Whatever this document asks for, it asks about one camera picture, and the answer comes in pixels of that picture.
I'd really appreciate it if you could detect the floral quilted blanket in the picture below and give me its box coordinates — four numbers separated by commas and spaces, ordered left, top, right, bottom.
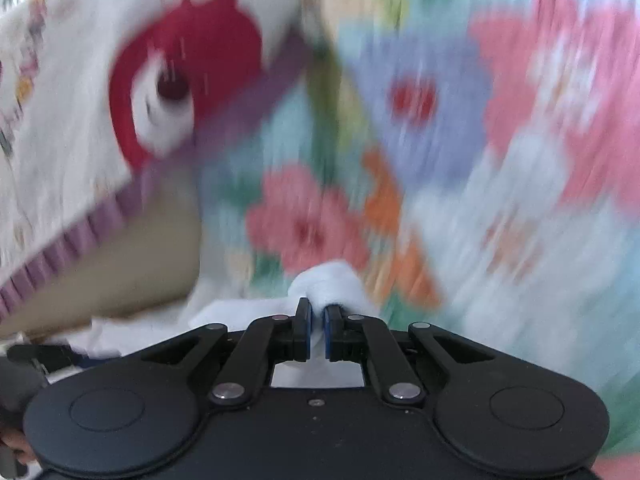
189, 0, 639, 455

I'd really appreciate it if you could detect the beige foam mattress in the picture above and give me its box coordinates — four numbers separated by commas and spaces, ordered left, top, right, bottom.
1, 170, 202, 337

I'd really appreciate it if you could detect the white strawberry bear quilt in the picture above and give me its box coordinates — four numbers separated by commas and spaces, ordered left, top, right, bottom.
1, 0, 303, 318

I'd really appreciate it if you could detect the white garment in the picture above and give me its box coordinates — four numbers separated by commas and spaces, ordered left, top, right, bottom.
62, 260, 378, 388

